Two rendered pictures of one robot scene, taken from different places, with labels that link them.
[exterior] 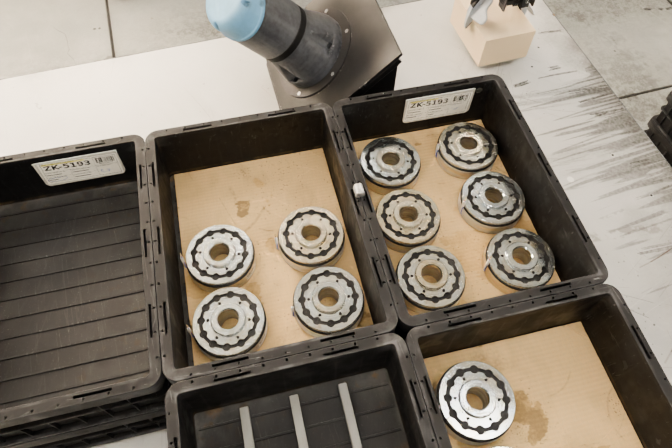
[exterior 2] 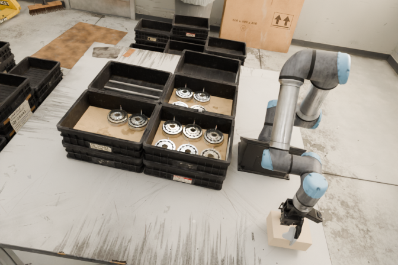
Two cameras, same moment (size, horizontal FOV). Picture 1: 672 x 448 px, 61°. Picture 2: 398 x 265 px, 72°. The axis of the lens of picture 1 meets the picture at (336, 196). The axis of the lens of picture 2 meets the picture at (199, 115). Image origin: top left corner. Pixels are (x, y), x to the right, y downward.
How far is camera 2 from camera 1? 1.33 m
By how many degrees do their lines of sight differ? 64
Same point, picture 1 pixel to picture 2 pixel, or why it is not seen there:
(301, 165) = not seen: hidden behind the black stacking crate
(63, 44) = (364, 164)
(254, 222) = (209, 107)
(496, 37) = (272, 216)
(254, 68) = not seen: hidden behind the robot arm
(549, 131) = (221, 229)
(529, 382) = (134, 136)
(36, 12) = (385, 159)
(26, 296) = (209, 74)
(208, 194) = (222, 103)
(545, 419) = (124, 134)
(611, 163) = (193, 244)
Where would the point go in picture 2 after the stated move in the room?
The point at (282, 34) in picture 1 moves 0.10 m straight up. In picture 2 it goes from (267, 117) to (272, 102)
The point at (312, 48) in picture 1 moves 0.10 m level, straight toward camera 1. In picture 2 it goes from (265, 130) to (246, 123)
